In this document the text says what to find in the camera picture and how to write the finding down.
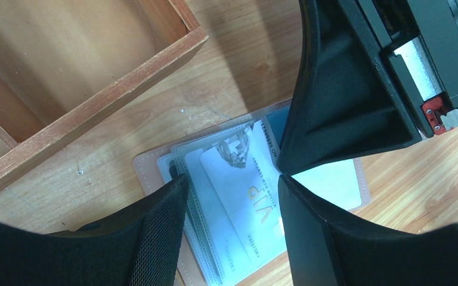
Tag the pink leather card holder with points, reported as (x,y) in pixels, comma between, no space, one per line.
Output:
(211,252)

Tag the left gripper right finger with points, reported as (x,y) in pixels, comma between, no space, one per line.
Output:
(328,245)

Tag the silver white credit card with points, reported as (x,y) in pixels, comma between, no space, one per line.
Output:
(242,171)

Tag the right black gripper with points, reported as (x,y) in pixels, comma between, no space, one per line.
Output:
(345,104)

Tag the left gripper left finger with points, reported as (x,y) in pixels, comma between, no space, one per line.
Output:
(138,245)

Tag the brown wooden divider tray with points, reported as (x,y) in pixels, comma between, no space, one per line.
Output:
(65,66)

